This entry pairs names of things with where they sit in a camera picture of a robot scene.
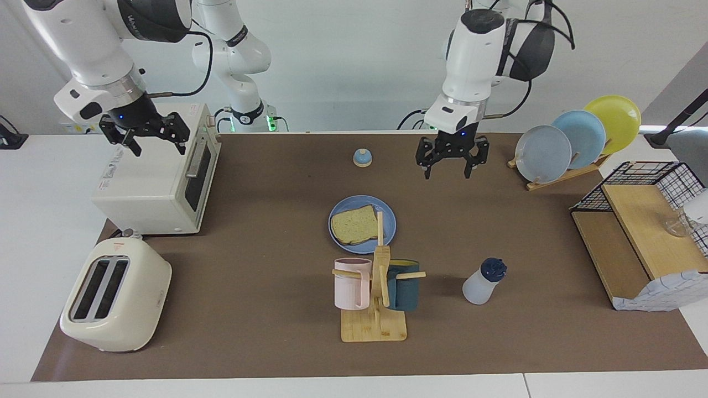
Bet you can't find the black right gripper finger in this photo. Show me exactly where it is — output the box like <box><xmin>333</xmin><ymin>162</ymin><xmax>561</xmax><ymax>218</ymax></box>
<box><xmin>100</xmin><ymin>118</ymin><xmax>142</xmax><ymax>157</ymax></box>
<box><xmin>160</xmin><ymin>112</ymin><xmax>190</xmax><ymax>155</ymax></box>

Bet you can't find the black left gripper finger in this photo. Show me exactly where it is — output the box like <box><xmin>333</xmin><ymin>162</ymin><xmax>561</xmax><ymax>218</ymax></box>
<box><xmin>416</xmin><ymin>138</ymin><xmax>440</xmax><ymax>180</ymax></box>
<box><xmin>465</xmin><ymin>137</ymin><xmax>490</xmax><ymax>179</ymax></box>

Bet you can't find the toasted bread slice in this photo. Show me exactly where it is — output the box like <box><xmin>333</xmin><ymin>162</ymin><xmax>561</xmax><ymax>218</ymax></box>
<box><xmin>331</xmin><ymin>205</ymin><xmax>382</xmax><ymax>245</ymax></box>

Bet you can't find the translucent squeeze bottle blue cap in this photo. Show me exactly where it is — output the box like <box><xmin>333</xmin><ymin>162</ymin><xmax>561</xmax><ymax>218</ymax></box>
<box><xmin>462</xmin><ymin>258</ymin><xmax>508</xmax><ymax>305</ymax></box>

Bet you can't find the grey round plate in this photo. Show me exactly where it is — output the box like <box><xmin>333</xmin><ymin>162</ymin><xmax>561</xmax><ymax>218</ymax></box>
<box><xmin>514</xmin><ymin>125</ymin><xmax>572</xmax><ymax>184</ymax></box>

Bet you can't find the wooden plate rack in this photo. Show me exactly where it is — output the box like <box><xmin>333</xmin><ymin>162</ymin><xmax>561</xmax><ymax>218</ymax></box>
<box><xmin>507</xmin><ymin>154</ymin><xmax>612</xmax><ymax>191</ymax></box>

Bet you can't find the light blue round plate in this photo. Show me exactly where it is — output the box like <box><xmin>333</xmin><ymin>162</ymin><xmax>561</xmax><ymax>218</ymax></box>
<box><xmin>552</xmin><ymin>110</ymin><xmax>607</xmax><ymax>170</ymax></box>

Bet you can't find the yellow round plate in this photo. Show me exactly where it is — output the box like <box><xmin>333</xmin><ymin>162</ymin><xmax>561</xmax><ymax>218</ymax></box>
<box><xmin>584</xmin><ymin>95</ymin><xmax>642</xmax><ymax>155</ymax></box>

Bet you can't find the white toaster oven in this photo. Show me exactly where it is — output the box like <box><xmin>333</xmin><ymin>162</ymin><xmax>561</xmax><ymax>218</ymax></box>
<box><xmin>91</xmin><ymin>102</ymin><xmax>222</xmax><ymax>235</ymax></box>

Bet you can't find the brown table mat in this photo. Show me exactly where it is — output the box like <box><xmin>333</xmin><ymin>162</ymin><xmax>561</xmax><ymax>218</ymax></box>
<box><xmin>30</xmin><ymin>131</ymin><xmax>708</xmax><ymax>383</ymax></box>

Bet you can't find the dark teal mug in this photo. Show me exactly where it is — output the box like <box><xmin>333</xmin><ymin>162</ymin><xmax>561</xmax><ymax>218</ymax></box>
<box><xmin>386</xmin><ymin>259</ymin><xmax>421</xmax><ymax>311</ymax></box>

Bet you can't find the pink ribbed mug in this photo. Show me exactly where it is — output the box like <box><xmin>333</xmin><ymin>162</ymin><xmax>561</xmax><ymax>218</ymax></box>
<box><xmin>334</xmin><ymin>258</ymin><xmax>373</xmax><ymax>311</ymax></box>

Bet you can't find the wooden two-tier shelf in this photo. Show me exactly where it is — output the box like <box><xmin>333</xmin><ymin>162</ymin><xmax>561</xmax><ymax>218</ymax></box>
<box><xmin>571</xmin><ymin>184</ymin><xmax>708</xmax><ymax>310</ymax></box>

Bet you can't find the cream two-slot toaster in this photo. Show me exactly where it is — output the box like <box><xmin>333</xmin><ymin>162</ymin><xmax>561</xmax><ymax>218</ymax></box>
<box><xmin>59</xmin><ymin>238</ymin><xmax>173</xmax><ymax>353</ymax></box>

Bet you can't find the wooden mug tree stand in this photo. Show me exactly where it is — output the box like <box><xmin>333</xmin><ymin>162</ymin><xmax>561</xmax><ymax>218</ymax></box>
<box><xmin>332</xmin><ymin>211</ymin><xmax>427</xmax><ymax>343</ymax></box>

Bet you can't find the clear glass cup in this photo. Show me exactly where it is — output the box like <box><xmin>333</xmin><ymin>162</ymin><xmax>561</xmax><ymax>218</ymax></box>
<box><xmin>665</xmin><ymin>213</ymin><xmax>695</xmax><ymax>238</ymax></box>

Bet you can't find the white grid patterned cloth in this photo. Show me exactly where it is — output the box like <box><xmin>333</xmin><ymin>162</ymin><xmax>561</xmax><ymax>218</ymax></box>
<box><xmin>612</xmin><ymin>270</ymin><xmax>708</xmax><ymax>312</ymax></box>

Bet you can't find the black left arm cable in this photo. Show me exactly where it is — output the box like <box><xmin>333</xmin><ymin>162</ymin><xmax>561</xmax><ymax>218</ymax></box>
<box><xmin>481</xmin><ymin>0</ymin><xmax>576</xmax><ymax>119</ymax></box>

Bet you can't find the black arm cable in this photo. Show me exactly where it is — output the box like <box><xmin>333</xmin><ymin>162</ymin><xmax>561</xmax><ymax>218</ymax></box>
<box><xmin>145</xmin><ymin>30</ymin><xmax>214</xmax><ymax>99</ymax></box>
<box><xmin>481</xmin><ymin>0</ymin><xmax>576</xmax><ymax>119</ymax></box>

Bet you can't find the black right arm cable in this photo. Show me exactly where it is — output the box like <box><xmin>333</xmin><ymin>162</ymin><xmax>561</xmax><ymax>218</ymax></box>
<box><xmin>145</xmin><ymin>30</ymin><xmax>214</xmax><ymax>99</ymax></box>

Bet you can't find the black camera stand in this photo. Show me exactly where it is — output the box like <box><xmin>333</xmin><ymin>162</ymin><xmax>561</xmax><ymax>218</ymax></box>
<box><xmin>644</xmin><ymin>103</ymin><xmax>708</xmax><ymax>149</ymax></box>

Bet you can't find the black wire basket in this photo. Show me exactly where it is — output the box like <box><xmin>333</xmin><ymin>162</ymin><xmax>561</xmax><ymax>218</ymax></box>
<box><xmin>570</xmin><ymin>161</ymin><xmax>708</xmax><ymax>260</ymax></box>

